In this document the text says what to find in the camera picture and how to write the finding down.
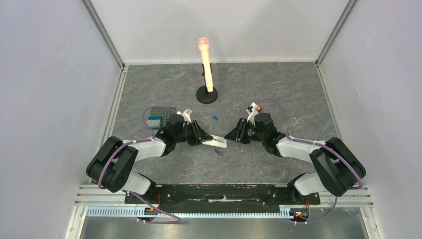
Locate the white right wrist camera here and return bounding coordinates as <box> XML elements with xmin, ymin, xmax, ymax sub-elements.
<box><xmin>246</xmin><ymin>102</ymin><xmax>260</xmax><ymax>125</ymax></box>

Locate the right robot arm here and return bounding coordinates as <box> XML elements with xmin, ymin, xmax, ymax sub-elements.
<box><xmin>224</xmin><ymin>113</ymin><xmax>366</xmax><ymax>203</ymax></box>

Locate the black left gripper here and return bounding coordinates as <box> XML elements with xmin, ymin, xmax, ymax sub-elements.
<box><xmin>174</xmin><ymin>119</ymin><xmax>213</xmax><ymax>147</ymax></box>

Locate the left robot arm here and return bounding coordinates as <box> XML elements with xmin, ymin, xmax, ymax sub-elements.
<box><xmin>86</xmin><ymin>114</ymin><xmax>213</xmax><ymax>203</ymax></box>

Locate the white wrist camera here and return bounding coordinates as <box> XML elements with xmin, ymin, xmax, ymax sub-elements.
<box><xmin>177</xmin><ymin>109</ymin><xmax>192</xmax><ymax>123</ymax></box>
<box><xmin>246</xmin><ymin>102</ymin><xmax>260</xmax><ymax>125</ymax></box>

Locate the dark grey studded baseplate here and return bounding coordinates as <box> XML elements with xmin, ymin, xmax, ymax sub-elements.
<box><xmin>149</xmin><ymin>107</ymin><xmax>177</xmax><ymax>126</ymax></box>

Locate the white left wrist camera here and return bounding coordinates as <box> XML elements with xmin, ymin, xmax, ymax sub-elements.
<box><xmin>177</xmin><ymin>109</ymin><xmax>192</xmax><ymax>123</ymax></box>

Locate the white remote control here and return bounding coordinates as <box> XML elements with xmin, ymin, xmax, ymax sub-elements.
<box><xmin>202</xmin><ymin>135</ymin><xmax>227</xmax><ymax>148</ymax></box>

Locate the light grey toy brick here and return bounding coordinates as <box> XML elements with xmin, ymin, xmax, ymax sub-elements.
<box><xmin>146</xmin><ymin>119</ymin><xmax>162</xmax><ymax>130</ymax></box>

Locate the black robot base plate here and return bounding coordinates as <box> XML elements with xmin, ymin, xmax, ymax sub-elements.
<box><xmin>142</xmin><ymin>184</ymin><xmax>320</xmax><ymax>213</ymax></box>

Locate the blue toy brick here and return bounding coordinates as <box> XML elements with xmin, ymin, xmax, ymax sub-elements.
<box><xmin>148</xmin><ymin>116</ymin><xmax>162</xmax><ymax>120</ymax></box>

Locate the white slotted cable duct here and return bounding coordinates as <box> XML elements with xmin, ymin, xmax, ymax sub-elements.
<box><xmin>86</xmin><ymin>206</ymin><xmax>294</xmax><ymax>219</ymax></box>

